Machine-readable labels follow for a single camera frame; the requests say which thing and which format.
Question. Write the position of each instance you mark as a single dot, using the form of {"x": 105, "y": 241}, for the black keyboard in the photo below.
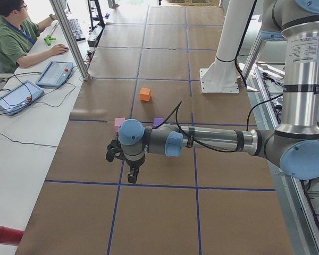
{"x": 76, "y": 29}

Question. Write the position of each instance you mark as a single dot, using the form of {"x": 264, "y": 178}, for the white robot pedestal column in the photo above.
{"x": 221, "y": 76}

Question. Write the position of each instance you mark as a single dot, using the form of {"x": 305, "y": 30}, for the blue tape horizontal strip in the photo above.
{"x": 161, "y": 186}

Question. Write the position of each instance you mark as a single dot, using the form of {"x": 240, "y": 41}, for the white side desk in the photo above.
{"x": 28, "y": 142}

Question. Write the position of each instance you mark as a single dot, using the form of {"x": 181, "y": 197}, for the aluminium frame rail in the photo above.
{"x": 294, "y": 146}

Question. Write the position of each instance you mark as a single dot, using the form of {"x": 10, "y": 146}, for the purple cube block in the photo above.
{"x": 157, "y": 121}

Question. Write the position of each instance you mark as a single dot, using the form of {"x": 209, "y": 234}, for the brown paper table cover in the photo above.
{"x": 202, "y": 202}

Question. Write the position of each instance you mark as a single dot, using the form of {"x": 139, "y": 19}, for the near blue teach pendant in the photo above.
{"x": 20, "y": 97}

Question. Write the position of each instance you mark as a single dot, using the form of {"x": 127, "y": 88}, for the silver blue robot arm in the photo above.
{"x": 295, "y": 21}

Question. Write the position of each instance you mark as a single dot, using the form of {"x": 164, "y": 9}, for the pink cube block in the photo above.
{"x": 118, "y": 122}

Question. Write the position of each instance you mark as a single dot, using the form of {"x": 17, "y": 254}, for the green plastic tool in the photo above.
{"x": 48, "y": 40}

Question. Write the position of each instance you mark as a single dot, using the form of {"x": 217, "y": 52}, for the blue tape vertical strip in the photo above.
{"x": 123, "y": 162}

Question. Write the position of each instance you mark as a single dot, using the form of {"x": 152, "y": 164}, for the red cylinder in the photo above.
{"x": 10, "y": 236}

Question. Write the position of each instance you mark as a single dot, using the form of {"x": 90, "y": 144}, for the aluminium frame post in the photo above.
{"x": 75, "y": 51}

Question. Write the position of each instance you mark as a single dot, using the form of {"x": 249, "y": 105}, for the orange cube block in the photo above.
{"x": 145, "y": 94}

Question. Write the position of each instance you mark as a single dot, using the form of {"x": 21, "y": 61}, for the person in green shirt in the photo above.
{"x": 18, "y": 35}

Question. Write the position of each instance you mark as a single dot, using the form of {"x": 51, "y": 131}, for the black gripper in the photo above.
{"x": 134, "y": 164}

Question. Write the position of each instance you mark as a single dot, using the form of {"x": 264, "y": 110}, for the blue teach pendant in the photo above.
{"x": 55, "y": 74}
{"x": 20, "y": 97}

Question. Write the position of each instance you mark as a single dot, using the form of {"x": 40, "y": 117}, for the far blue teach pendant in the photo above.
{"x": 55, "y": 74}

